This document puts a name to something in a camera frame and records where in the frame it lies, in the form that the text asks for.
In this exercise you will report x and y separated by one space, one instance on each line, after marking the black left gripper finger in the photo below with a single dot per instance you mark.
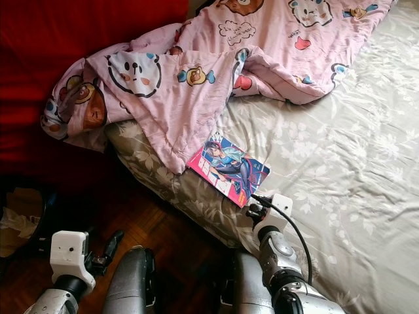
112 243

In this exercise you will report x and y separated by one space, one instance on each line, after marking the colourful comic magazine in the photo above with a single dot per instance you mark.
229 167

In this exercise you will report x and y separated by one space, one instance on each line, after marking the pink cartoon blanket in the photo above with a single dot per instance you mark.
170 98

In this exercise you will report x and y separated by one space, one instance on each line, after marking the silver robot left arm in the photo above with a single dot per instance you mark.
62 304

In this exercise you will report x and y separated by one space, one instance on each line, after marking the silver robot right leg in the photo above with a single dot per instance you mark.
249 288

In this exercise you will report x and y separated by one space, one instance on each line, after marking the white crumpled paper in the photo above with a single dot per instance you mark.
16 237

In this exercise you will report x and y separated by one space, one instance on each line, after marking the bed with beige floral sheet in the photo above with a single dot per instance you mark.
334 163

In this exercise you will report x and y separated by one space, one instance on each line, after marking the brown cardboard piece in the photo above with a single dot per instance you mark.
26 203

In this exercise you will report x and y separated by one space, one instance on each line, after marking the big red fabric cushion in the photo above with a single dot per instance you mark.
65 39

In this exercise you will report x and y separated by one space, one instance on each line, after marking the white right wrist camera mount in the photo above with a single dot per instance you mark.
275 222

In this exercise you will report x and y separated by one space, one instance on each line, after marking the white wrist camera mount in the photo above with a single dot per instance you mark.
69 255
275 222

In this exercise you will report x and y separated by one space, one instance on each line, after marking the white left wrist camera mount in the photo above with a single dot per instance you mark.
69 255

